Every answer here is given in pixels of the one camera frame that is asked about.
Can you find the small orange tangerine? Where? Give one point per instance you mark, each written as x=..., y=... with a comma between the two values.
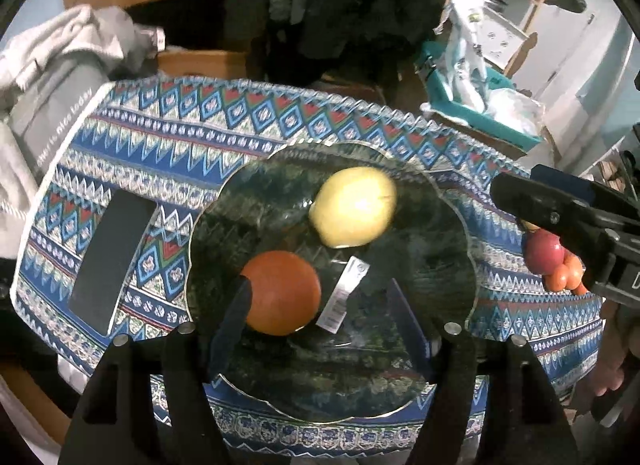
x=557, y=279
x=575, y=269

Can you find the wooden rack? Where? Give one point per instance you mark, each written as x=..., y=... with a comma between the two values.
x=537, y=1

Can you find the light grey sweatshirt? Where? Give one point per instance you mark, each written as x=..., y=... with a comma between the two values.
x=80, y=30

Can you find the red apple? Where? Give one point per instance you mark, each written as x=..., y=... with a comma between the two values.
x=542, y=252

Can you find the person's right hand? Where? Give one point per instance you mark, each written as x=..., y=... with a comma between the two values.
x=612, y=360

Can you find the yellow apple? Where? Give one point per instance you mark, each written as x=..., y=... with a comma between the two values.
x=355, y=205

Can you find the dark green glass plate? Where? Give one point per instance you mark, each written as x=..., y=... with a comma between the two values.
x=415, y=255

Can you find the clear crumpled plastic bag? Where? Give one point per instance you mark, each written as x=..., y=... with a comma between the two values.
x=515, y=110

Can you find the brown cardboard box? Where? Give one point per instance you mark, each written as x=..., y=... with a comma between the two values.
x=200, y=62

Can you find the printed white plastic bag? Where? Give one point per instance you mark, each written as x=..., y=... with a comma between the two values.
x=465, y=35

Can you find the teal cardboard box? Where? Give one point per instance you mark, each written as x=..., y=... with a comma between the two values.
x=440, y=90

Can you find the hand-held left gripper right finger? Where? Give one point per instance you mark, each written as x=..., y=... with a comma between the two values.
x=410, y=325

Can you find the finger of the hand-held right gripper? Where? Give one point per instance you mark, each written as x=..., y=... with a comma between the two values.
x=545, y=207
x=565, y=182

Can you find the white barcode sticker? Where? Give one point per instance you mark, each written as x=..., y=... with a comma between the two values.
x=342, y=292

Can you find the grey fabric bag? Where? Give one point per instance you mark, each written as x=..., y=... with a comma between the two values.
x=55, y=105

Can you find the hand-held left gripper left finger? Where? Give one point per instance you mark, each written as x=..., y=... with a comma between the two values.
x=231, y=325

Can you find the black flat rectangular pad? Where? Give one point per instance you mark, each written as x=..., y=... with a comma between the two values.
x=110, y=260

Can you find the large orange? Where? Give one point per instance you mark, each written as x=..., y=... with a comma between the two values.
x=287, y=295

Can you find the patterned blue tablecloth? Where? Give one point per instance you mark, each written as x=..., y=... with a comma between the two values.
x=175, y=130

